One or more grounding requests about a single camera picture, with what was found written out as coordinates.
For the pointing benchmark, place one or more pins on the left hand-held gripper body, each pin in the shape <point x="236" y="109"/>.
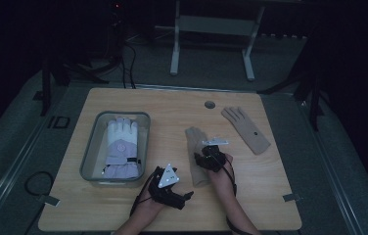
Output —
<point x="167" y="184"/>

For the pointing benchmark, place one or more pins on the grey plastic bin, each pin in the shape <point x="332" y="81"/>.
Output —
<point x="90" y="153"/>

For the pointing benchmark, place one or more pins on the person's left hand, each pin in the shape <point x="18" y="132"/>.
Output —
<point x="151" y="207"/>

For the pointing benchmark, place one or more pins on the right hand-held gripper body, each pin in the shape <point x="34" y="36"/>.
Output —
<point x="214" y="160"/>

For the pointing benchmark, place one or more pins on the dark device with red light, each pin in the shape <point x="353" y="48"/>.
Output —
<point x="116" y="6"/>

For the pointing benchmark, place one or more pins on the person's right hand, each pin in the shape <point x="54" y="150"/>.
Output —
<point x="221" y="179"/>

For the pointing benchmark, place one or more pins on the black metal stand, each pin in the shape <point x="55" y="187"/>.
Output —
<point x="314" y="98"/>
<point x="46" y="91"/>

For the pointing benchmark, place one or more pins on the white desk frame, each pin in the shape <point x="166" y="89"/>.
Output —
<point x="216" y="25"/>

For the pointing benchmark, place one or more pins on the grey table grommet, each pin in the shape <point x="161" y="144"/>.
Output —
<point x="209" y="104"/>

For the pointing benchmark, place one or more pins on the purple glove with white fingers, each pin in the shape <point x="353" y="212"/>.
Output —
<point x="121" y="147"/>

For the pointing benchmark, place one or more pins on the grey tape piece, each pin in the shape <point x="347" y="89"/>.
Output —
<point x="291" y="197"/>
<point x="49" y="200"/>

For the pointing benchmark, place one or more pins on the beige glove with dark button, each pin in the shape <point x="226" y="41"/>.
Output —
<point x="245" y="129"/>

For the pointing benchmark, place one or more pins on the plain beige glove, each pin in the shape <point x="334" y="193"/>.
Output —
<point x="196" y="176"/>

